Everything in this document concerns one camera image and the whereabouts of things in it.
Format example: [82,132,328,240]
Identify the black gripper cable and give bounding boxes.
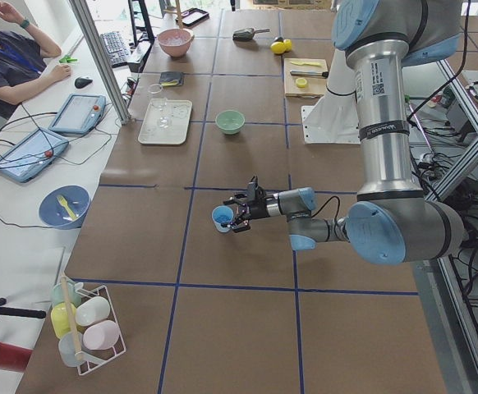
[310,195,343,231]

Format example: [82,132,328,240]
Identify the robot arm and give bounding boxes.
[218,1,465,265]

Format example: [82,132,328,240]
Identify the cream bear tray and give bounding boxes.
[137,98,192,145]

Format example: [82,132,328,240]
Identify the steel knife handle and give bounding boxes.
[290,70,329,79]

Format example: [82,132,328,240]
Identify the yellow lemon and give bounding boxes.
[283,39,292,53]
[270,41,288,55]

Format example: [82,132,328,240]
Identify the light blue plastic cup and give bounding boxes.
[211,205,234,233]

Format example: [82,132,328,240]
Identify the green bowl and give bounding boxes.
[215,110,246,135]

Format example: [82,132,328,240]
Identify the blue bowl with fork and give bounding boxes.
[39,185,90,230]

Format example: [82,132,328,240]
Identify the steel ice scoop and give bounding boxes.
[232,28,270,42]

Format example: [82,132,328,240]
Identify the wooden cutting board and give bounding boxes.
[283,58,329,98]

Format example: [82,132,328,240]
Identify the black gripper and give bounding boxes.
[219,176,280,232]

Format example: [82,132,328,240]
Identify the grey and yellow folded cloth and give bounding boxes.
[159,71,185,87]

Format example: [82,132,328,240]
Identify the white wire cup rack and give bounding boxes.
[50,276,126,376]

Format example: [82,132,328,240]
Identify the half lemon slice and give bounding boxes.
[295,77,308,89]

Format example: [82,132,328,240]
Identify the yellow plastic knife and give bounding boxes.
[290,60,323,67]

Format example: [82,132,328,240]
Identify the clear wine glass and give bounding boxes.
[148,83,172,129]

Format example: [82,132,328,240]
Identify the aluminium frame post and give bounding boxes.
[70,0,131,126]

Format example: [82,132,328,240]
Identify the teach pendant tablet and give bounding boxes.
[0,128,69,183]
[48,94,107,135]

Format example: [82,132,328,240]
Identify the black keyboard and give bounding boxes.
[100,31,131,68]

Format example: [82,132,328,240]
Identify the black computer mouse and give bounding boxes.
[74,76,93,89]

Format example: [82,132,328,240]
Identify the seated person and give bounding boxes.
[0,2,71,118]

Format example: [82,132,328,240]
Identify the pink bowl of ice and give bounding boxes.
[157,28,195,57]

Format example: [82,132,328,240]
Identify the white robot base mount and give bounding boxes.
[301,49,360,144]

